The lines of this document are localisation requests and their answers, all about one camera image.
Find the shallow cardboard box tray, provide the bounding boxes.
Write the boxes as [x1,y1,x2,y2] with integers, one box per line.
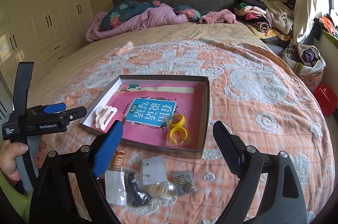
[80,75,210,159]

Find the earring studs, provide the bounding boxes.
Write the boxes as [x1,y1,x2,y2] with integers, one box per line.
[142,156,167,186]

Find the green sleeve left forearm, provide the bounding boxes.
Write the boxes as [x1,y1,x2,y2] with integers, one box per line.
[0,172,33,223]

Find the orange white patterned quilt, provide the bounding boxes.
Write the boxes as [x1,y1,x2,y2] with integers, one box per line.
[26,38,336,224]

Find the person's left hand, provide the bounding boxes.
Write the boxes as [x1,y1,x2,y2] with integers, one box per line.
[0,141,29,184]

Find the cream wardrobe cabinets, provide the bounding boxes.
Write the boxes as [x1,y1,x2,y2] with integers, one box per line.
[1,0,93,91]

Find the red plastic box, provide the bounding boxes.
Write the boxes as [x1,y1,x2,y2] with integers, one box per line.
[314,83,337,116]

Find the purple crumpled blanket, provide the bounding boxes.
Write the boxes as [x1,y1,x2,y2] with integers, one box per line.
[85,4,188,41]

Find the orange spiral hair tie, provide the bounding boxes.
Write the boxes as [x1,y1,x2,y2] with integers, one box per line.
[110,149,127,172]

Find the small bag of metal charms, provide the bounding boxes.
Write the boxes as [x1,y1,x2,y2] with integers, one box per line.
[172,170,195,196]

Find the dark beaded item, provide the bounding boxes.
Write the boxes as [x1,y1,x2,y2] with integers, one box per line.
[126,172,151,207]

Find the white pink hair claw clip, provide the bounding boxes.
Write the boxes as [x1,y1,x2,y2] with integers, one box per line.
[95,105,117,131]

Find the dark floral pillow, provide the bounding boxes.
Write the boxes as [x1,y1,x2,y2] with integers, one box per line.
[100,0,164,29]

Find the pile of clothes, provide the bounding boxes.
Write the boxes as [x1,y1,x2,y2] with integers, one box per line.
[234,0,296,42]

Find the clear bag white card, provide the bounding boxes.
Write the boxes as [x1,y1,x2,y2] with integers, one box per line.
[104,170,127,206]

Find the fabric basket of clothes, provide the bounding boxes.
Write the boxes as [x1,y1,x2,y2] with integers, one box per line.
[282,43,326,92]

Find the pink fuzzy garment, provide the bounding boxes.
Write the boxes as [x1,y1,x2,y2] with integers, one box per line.
[199,9,237,24]

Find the clothes on window sill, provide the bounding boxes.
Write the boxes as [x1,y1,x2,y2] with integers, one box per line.
[313,15,337,40]

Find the pearl hair clip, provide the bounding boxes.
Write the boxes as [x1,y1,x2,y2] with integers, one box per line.
[146,181,176,201]

